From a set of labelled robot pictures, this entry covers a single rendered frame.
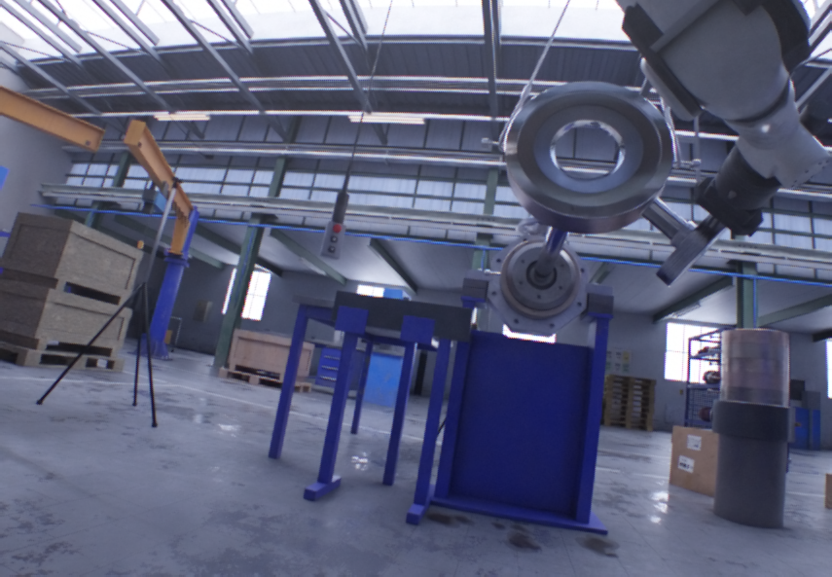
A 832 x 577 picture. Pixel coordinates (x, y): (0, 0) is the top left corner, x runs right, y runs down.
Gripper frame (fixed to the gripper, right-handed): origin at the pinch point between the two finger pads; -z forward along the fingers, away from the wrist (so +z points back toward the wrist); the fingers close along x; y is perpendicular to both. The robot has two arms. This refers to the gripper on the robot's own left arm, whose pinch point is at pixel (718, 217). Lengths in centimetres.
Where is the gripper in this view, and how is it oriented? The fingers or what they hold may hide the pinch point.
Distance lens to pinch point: 91.1
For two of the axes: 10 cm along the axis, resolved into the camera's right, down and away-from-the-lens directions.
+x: 6.1, 6.8, -4.1
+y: 7.6, -6.5, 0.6
